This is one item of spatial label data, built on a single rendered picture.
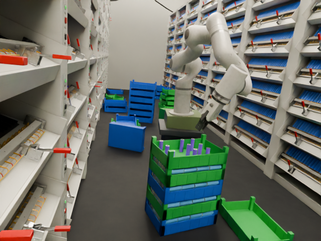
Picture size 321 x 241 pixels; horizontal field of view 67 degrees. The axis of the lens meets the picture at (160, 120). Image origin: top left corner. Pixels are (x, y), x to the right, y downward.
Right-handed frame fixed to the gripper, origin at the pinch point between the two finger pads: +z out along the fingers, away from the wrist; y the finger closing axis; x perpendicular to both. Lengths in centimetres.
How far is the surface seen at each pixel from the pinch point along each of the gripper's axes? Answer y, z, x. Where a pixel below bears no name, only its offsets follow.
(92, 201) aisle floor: -28, 61, 17
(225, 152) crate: -2.1, 1.9, -16.8
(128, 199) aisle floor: -15, 55, 6
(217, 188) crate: -3.0, 18.1, -24.1
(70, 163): -50, 27, 21
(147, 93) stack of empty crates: 120, 65, 109
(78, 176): -32, 54, 30
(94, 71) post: 31, 38, 110
